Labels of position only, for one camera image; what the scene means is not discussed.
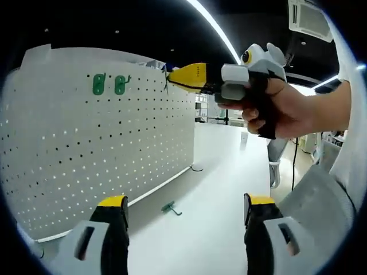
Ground white perforated mounting plate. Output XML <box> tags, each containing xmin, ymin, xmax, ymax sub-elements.
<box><xmin>0</xmin><ymin>44</ymin><xmax>205</xmax><ymax>258</ymax></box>

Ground person's right hand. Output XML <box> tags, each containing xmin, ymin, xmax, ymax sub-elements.
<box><xmin>217</xmin><ymin>73</ymin><xmax>317</xmax><ymax>140</ymax></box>

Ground grey mesh office chair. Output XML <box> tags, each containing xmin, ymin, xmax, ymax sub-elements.
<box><xmin>278</xmin><ymin>163</ymin><xmax>358</xmax><ymax>258</ymax></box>

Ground green hook assembly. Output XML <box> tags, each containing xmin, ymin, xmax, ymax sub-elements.
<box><xmin>92</xmin><ymin>73</ymin><xmax>107</xmax><ymax>96</ymax></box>
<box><xmin>161</xmin><ymin>201</ymin><xmax>183</xmax><ymax>216</ymax></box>
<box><xmin>114</xmin><ymin>74</ymin><xmax>132</xmax><ymax>96</ymax></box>
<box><xmin>162</xmin><ymin>65</ymin><xmax>173</xmax><ymax>94</ymax></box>

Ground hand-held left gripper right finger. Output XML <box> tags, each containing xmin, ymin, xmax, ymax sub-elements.
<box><xmin>244</xmin><ymin>193</ymin><xmax>317</xmax><ymax>275</ymax></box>

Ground black tripod stand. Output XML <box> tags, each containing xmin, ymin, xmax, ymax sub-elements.
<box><xmin>214</xmin><ymin>109</ymin><xmax>231</xmax><ymax>126</ymax></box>

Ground white ceiling air conditioner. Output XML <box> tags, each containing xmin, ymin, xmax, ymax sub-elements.
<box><xmin>287</xmin><ymin>0</ymin><xmax>334</xmax><ymax>41</ymax></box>

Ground long ceiling light strip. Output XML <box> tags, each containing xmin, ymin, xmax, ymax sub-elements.
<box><xmin>314</xmin><ymin>65</ymin><xmax>367</xmax><ymax>90</ymax></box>
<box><xmin>186</xmin><ymin>0</ymin><xmax>242</xmax><ymax>66</ymax></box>

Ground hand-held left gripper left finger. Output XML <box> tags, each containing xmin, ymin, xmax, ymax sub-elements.
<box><xmin>57</xmin><ymin>195</ymin><xmax>131</xmax><ymax>275</ymax></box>

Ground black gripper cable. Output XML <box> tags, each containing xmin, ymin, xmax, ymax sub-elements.
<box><xmin>291</xmin><ymin>136</ymin><xmax>299</xmax><ymax>191</ymax></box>

